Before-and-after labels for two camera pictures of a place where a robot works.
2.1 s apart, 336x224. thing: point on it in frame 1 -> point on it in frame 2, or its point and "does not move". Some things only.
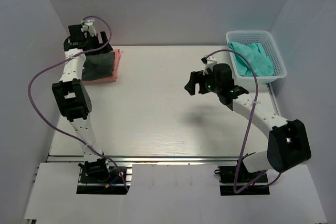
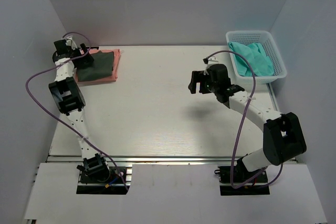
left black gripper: x=104 y=38 -> x=87 y=59
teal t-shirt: x=261 y=63 does not move
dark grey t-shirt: x=98 y=66 does not move
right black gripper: x=197 y=77 does not move
